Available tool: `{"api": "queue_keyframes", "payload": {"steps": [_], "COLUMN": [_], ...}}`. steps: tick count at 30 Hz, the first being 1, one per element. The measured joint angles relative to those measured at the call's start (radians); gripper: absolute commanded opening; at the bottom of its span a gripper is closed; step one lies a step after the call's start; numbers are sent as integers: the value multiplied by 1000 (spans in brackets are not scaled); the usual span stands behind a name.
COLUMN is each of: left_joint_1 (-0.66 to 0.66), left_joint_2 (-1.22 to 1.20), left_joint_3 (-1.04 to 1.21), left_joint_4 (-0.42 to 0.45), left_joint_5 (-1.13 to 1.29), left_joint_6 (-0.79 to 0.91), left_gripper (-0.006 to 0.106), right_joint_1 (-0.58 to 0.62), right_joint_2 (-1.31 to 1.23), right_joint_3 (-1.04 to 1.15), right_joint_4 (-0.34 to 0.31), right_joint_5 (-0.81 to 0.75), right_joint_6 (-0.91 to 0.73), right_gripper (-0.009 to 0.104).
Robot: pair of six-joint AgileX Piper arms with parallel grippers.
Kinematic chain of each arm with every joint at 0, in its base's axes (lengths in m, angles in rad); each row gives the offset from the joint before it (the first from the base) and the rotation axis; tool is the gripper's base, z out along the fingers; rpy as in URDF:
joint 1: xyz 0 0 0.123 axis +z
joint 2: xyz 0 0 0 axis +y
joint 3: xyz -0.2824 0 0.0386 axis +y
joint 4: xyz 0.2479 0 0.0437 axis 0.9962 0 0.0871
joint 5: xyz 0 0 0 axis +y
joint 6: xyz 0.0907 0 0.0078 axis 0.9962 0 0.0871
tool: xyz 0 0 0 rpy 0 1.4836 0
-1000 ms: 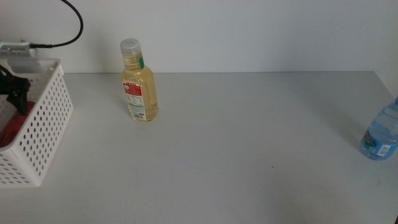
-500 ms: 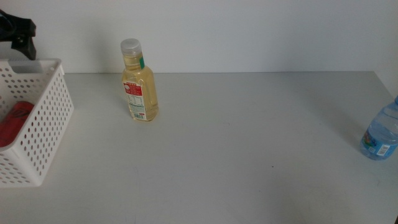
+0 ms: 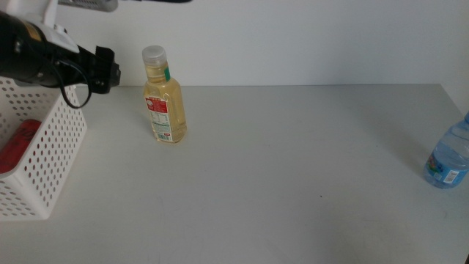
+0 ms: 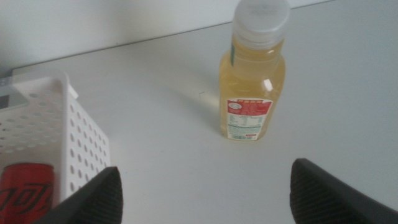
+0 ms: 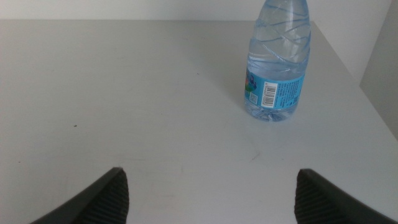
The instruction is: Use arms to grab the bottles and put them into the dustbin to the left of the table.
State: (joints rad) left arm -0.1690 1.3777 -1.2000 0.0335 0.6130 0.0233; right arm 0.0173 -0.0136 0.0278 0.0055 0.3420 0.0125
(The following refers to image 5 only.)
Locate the clear blue-capped water bottle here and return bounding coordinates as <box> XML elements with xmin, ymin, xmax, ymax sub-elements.
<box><xmin>243</xmin><ymin>0</ymin><xmax>312</xmax><ymax>123</ymax></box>

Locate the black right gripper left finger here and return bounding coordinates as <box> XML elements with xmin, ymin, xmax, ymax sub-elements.
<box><xmin>29</xmin><ymin>167</ymin><xmax>130</xmax><ymax>224</ymax></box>

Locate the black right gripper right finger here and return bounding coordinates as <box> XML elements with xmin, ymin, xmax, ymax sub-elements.
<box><xmin>294</xmin><ymin>168</ymin><xmax>398</xmax><ymax>224</ymax></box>

